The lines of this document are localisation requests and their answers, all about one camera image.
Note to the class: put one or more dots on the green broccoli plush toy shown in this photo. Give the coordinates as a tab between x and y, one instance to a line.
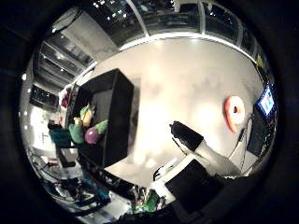
76	133

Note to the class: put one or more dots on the computer monitor with blue screen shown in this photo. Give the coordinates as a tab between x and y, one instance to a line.
266	104

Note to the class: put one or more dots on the black fabric container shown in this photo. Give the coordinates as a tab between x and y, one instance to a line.
120	109

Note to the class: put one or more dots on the small yellow object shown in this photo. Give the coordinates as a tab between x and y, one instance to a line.
260	60

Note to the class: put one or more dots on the teal bag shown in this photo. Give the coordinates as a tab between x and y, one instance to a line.
59	136

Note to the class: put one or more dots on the red cloth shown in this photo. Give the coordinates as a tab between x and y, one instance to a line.
66	99

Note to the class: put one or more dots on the green bag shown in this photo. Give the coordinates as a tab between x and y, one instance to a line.
149	202

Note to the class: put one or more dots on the purple eggplant plush toy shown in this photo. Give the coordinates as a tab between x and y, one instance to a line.
92	135

